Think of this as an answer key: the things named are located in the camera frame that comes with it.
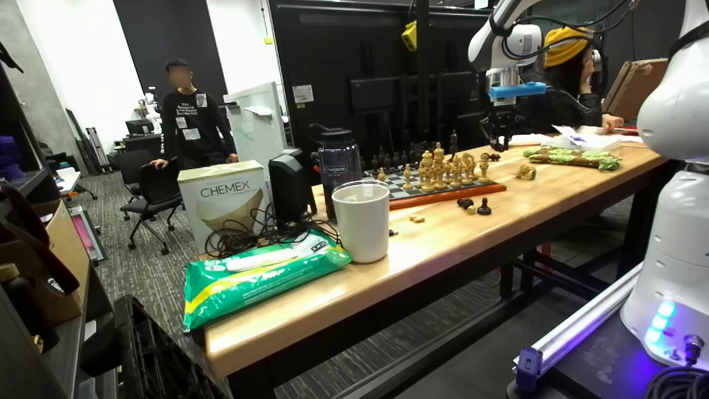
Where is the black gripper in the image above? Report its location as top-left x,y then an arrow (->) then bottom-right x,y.
484,100 -> 532,152

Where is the brown wooden board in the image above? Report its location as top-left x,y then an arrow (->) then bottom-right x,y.
604,56 -> 671,129

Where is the white board panel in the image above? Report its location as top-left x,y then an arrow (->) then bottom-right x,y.
223,79 -> 290,171

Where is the person with yellow beanie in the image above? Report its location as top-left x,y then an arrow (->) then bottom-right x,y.
507,23 -> 629,138

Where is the white tray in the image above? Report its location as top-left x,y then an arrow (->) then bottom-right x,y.
553,124 -> 646,150

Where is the yellow hanging tag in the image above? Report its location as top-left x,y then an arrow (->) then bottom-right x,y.
400,17 -> 422,53

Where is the white paper cup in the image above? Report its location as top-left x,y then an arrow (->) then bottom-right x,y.
331,180 -> 393,265

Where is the dark transparent jar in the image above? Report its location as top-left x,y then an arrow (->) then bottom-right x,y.
312,129 -> 365,221

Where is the white paper sign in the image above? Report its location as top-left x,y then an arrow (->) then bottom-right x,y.
290,82 -> 318,105

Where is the black coffee grinder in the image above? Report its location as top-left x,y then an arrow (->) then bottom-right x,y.
266,146 -> 318,238

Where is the green plastic bag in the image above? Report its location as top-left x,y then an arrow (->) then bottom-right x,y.
179,231 -> 354,334

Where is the white Chemex filter box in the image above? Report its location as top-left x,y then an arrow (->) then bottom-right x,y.
175,160 -> 272,256

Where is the person in black shirt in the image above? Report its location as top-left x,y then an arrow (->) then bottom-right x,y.
148,58 -> 242,172

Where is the black office chair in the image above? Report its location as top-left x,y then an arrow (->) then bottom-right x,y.
117,155 -> 186,256

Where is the dark office desk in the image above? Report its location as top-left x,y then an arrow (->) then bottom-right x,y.
116,129 -> 240,172

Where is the black plastic crate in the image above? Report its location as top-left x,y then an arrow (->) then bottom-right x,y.
79,294 -> 228,399

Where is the pink flat object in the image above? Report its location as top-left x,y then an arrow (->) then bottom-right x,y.
69,203 -> 106,265

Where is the brown cardboard box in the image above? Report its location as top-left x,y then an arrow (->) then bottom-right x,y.
42,197 -> 96,328

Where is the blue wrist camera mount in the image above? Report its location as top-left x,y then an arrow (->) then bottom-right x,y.
488,79 -> 553,103

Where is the chess board with red frame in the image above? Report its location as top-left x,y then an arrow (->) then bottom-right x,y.
360,171 -> 511,212

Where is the aluminium rail with blue bracket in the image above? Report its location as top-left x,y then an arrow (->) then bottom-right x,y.
513,263 -> 647,394

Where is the black coiled power cord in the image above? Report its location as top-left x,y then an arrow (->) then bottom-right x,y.
203,209 -> 262,260

